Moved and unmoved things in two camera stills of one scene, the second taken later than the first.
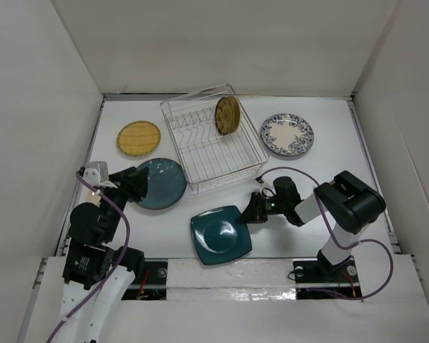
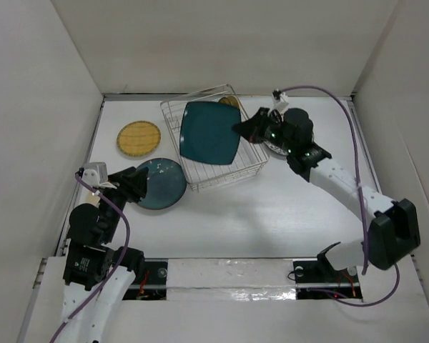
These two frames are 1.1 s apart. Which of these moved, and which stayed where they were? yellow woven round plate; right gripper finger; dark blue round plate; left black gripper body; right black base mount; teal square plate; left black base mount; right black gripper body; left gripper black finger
Moved: right black gripper body; right gripper finger; teal square plate
Stayed: left black base mount; yellow woven round plate; left gripper black finger; right black base mount; dark blue round plate; left black gripper body
